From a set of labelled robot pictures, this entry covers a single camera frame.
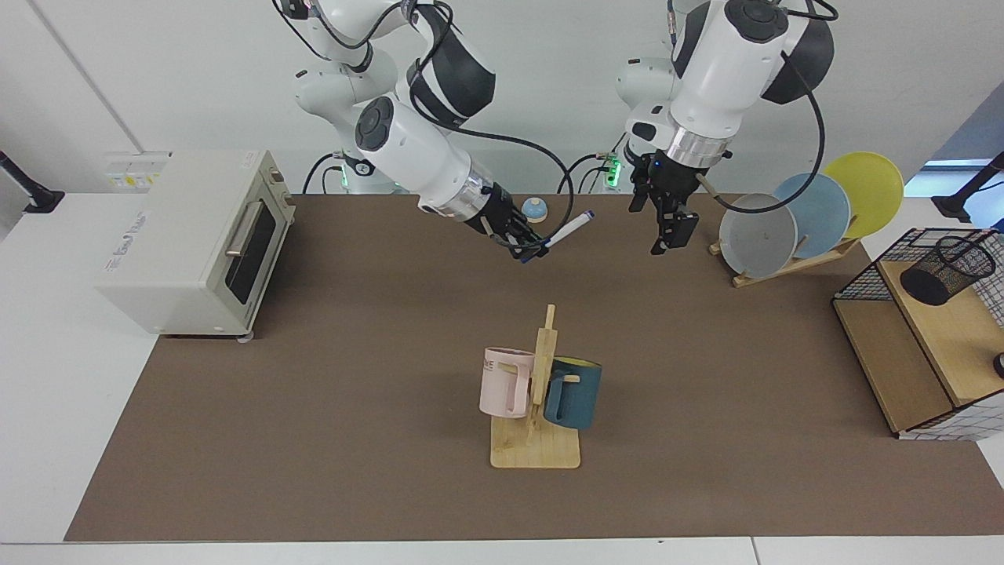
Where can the blue and white marker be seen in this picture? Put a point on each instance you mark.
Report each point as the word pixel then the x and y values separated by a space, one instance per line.
pixel 569 232

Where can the black mesh pen holder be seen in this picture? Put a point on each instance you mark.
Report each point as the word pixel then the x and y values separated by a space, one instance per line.
pixel 945 275

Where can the grey plate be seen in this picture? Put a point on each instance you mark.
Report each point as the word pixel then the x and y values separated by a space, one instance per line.
pixel 757 239

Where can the wooden plate rack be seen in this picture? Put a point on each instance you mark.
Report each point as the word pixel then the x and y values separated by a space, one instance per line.
pixel 784 269

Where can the light blue plate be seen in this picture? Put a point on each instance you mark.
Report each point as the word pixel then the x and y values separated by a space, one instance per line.
pixel 820 212

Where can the pink mug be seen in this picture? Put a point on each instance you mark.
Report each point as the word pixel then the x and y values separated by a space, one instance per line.
pixel 502 388

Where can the dark teal mug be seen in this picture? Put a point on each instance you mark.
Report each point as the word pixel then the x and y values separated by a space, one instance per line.
pixel 576 396

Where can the yellow plate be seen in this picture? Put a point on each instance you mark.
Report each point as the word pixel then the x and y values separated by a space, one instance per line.
pixel 871 188

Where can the brown table cloth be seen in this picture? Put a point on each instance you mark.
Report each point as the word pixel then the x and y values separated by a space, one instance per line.
pixel 392 408

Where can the wooden cup stand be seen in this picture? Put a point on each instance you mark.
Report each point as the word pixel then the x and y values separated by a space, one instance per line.
pixel 536 453

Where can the black clamp stand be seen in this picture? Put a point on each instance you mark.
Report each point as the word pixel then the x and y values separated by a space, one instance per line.
pixel 961 200
pixel 35 196

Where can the pale toaster oven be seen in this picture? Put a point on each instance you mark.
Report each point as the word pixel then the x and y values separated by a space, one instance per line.
pixel 172 251

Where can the white power outlet strip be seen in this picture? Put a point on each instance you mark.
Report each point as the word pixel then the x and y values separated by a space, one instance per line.
pixel 133 169

